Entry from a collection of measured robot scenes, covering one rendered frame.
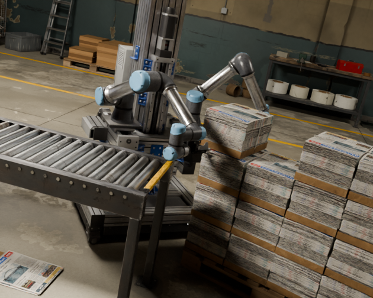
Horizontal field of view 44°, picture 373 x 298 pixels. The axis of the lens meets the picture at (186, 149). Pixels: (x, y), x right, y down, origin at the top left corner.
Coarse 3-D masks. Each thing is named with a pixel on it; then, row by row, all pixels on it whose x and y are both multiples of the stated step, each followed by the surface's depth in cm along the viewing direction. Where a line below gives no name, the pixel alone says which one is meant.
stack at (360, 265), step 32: (224, 160) 272; (256, 160) 273; (288, 160) 283; (256, 192) 265; (288, 192) 255; (320, 192) 245; (192, 224) 293; (256, 224) 268; (288, 224) 258; (352, 224) 239; (192, 256) 297; (224, 256) 285; (256, 256) 273; (320, 256) 251; (352, 256) 242; (224, 288) 288; (256, 288) 276; (288, 288) 265; (320, 288) 254; (352, 288) 245
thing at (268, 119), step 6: (240, 108) 290; (246, 108) 292; (252, 108) 296; (258, 114) 284; (264, 114) 286; (264, 120) 278; (270, 120) 286; (264, 126) 282; (270, 126) 289; (264, 132) 285; (258, 138) 281; (264, 138) 290; (258, 144) 284
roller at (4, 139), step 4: (24, 128) 261; (28, 128) 264; (12, 132) 251; (16, 132) 253; (20, 132) 256; (24, 132) 259; (4, 136) 244; (8, 136) 246; (12, 136) 248; (16, 136) 251; (0, 140) 239; (4, 140) 241; (8, 140) 244; (0, 144) 237
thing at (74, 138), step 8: (0, 120) 268; (8, 120) 269; (32, 128) 265; (40, 128) 266; (64, 136) 262; (72, 136) 263; (96, 144) 259; (104, 144) 260; (128, 152) 256; (136, 152) 257; (152, 160) 254; (160, 160) 253; (144, 168) 256; (160, 168) 254; (152, 176) 257; (168, 176) 254
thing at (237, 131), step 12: (216, 108) 276; (204, 120) 275; (216, 120) 270; (228, 120) 266; (240, 120) 262; (252, 120) 266; (216, 132) 272; (228, 132) 268; (240, 132) 263; (252, 132) 270; (228, 144) 269; (240, 144) 265; (252, 144) 276
